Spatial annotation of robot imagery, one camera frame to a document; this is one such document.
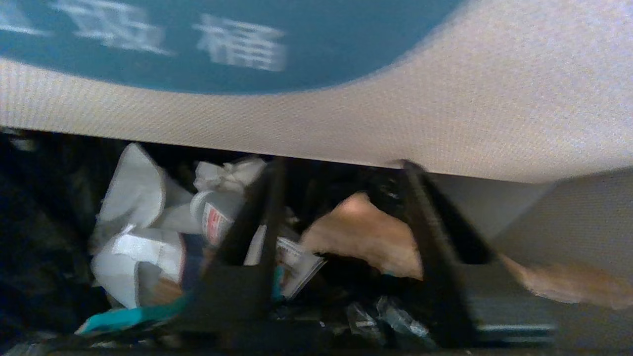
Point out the beige trash flap door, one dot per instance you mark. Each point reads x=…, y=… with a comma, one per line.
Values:
x=445, y=99

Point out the black trash bag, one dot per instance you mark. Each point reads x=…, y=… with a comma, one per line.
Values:
x=39, y=222

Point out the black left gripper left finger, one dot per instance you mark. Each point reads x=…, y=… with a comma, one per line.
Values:
x=247, y=277

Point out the torn white carton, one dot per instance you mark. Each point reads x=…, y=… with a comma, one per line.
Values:
x=138, y=257

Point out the clear plastic wrapper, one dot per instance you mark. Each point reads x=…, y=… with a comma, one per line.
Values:
x=395, y=321

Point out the teal barcode cardboard scrap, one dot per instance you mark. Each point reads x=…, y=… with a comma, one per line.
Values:
x=128, y=316

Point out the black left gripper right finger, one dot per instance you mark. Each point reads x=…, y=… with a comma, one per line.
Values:
x=470, y=296

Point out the white crumpled paper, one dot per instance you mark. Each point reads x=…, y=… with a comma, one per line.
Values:
x=133, y=188

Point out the blue oval trash sticker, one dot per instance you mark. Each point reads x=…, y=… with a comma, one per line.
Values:
x=346, y=44

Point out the white bottle red label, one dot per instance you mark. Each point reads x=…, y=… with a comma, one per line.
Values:
x=212, y=217

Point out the white crumpled tissue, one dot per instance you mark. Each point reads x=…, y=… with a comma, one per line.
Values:
x=232, y=173

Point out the printed paper wrapper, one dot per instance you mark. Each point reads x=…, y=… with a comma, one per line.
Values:
x=296, y=262

